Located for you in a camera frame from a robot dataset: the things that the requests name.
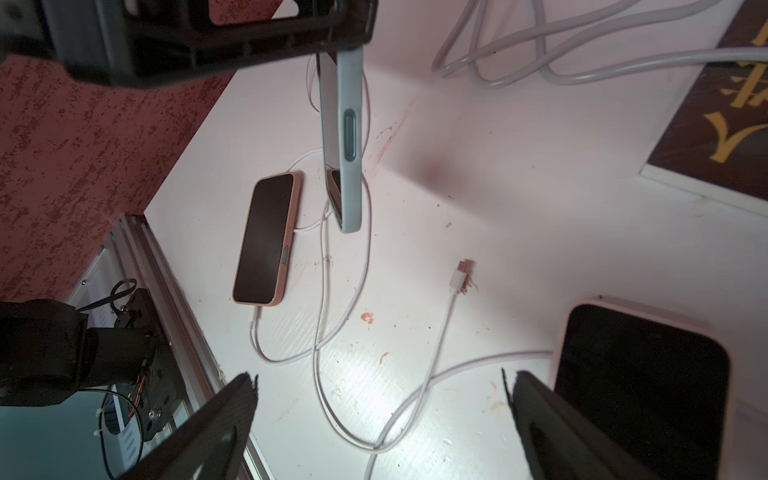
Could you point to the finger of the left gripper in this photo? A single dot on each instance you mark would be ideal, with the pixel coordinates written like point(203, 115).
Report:
point(151, 44)

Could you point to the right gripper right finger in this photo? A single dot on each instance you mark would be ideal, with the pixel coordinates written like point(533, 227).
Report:
point(559, 443)

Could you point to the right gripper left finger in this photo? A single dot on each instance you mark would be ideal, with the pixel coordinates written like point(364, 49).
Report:
point(211, 443)

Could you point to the phone pink case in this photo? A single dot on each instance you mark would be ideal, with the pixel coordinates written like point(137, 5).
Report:
point(659, 385)
point(262, 270)

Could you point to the phone teal case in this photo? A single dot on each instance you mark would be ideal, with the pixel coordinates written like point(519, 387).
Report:
point(340, 76)

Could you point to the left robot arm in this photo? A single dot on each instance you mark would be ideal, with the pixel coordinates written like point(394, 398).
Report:
point(47, 351)

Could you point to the black book yellow letters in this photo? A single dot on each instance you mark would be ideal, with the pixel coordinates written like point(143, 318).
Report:
point(716, 144)

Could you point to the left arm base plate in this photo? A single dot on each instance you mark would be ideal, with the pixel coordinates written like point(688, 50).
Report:
point(126, 356)

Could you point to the aluminium rail frame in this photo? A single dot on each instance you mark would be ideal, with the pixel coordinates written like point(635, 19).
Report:
point(131, 250)

